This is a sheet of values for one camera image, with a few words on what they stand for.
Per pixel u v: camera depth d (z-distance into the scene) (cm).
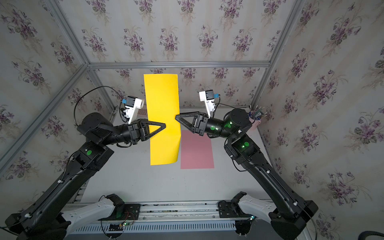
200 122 44
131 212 73
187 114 46
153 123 48
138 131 45
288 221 40
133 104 45
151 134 47
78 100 89
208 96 46
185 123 51
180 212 74
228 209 73
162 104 46
